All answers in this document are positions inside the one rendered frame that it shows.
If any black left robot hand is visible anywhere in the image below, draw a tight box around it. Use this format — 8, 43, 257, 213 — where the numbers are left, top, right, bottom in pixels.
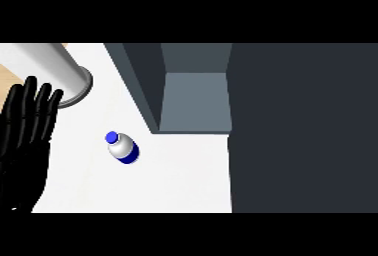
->
0, 75, 65, 214

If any blue-capped water bottle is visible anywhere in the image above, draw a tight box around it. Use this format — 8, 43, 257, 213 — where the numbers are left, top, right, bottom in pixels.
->
104, 130, 141, 165

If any dark grey cabinet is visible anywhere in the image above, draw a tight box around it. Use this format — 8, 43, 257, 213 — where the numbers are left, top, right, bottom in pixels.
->
104, 43, 234, 135

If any dark grey cabinet door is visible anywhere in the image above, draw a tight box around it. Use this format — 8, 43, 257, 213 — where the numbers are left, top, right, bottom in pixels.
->
226, 43, 378, 214

